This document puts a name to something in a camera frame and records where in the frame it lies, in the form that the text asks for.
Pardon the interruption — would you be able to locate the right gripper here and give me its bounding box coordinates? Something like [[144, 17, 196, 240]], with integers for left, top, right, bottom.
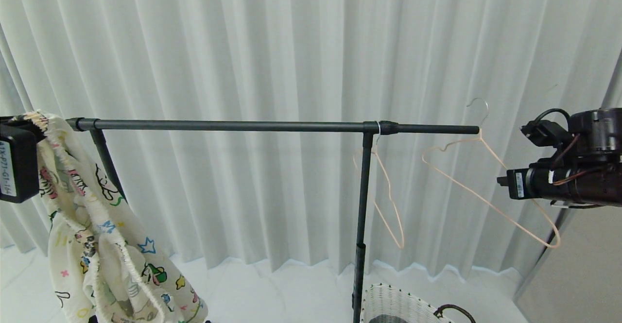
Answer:
[[497, 164, 622, 208]]

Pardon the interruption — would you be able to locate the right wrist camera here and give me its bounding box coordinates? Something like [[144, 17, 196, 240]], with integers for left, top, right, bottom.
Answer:
[[521, 119, 570, 148]]

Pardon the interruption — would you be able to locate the cream printed garment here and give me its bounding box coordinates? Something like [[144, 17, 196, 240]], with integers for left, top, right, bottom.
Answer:
[[10, 111, 209, 323]]

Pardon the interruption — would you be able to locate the black cable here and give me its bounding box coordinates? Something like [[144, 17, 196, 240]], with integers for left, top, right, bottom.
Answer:
[[534, 108, 571, 125]]

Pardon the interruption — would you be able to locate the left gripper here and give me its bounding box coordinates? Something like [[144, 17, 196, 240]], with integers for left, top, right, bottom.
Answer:
[[0, 116, 47, 203]]

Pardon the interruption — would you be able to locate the black clothes rack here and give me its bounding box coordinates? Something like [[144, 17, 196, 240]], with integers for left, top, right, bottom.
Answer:
[[66, 117, 481, 323]]

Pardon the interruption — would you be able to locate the white laundry basket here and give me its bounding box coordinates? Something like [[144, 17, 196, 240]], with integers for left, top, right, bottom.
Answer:
[[361, 283, 477, 323]]

